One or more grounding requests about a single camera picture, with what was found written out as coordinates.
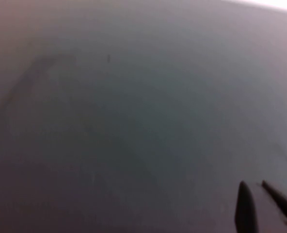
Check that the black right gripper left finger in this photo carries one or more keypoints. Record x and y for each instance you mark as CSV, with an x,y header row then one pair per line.
x,y
246,211

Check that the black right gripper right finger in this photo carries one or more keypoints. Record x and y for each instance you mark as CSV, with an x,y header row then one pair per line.
x,y
284,206

